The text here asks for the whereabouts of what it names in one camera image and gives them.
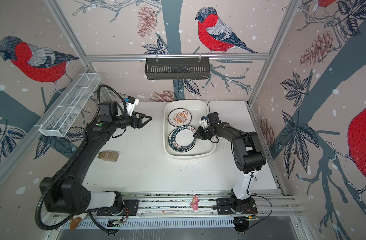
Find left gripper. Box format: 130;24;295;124
112;110;152;130

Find green rim plate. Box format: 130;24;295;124
169;145;195;153
168;125;196;149

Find orange sunburst plate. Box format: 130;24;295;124
168;108;192;128

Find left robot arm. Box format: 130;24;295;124
36;101;153;216

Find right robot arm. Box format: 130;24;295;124
193;112;266;201

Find white plastic bin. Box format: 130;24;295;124
163;100;216;160

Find pink toy figure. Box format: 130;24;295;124
189;195;200;211

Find brown white plush toy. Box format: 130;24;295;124
69;217;82;231

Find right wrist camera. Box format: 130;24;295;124
199;116;209;129

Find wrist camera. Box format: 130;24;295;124
125;96;140;117
199;116;209;129

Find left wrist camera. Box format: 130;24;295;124
125;96;140;117

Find black hanging wire basket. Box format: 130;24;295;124
145;58;210;80

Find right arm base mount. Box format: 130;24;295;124
212;189;257;215

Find horizontal aluminium frame bar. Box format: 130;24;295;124
85;53;271;63

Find black corrugated cable hose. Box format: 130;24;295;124
34;84;130;235

